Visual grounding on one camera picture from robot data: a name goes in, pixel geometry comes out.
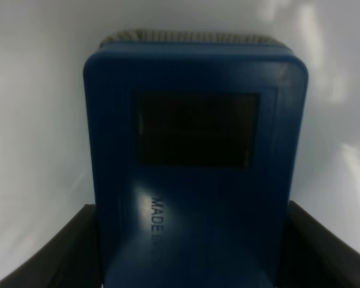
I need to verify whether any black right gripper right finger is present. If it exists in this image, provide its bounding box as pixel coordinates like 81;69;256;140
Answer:
276;201;360;287

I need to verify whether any white whiteboard with aluminium frame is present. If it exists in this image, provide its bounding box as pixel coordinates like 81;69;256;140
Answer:
0;1;360;280

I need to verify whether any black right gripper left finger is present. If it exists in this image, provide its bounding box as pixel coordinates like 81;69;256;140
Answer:
0;205;103;287

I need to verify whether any blue board eraser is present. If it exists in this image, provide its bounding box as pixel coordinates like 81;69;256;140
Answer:
83;29;308;287

